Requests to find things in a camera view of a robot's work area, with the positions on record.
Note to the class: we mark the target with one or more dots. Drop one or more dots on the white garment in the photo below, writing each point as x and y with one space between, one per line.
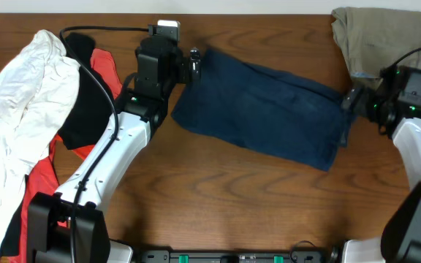
38 90

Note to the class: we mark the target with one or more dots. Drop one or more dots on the navy blue shorts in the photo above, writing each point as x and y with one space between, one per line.
266 110

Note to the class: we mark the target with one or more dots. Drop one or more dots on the black shorts with white stripe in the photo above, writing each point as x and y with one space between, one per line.
80 132

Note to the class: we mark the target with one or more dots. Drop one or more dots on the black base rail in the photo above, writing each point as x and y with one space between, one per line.
302 255

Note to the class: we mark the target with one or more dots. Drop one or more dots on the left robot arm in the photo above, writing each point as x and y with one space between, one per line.
69 226

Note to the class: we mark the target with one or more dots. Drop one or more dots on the khaki folded shorts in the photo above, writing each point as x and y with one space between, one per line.
372 39

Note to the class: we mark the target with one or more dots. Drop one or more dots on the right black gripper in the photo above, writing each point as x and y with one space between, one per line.
354 101

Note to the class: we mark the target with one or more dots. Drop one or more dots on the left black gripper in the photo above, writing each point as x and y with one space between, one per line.
187 66

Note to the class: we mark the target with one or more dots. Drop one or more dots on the red shorts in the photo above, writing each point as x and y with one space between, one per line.
102 62

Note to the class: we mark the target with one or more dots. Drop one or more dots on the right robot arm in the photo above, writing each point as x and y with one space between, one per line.
400 113

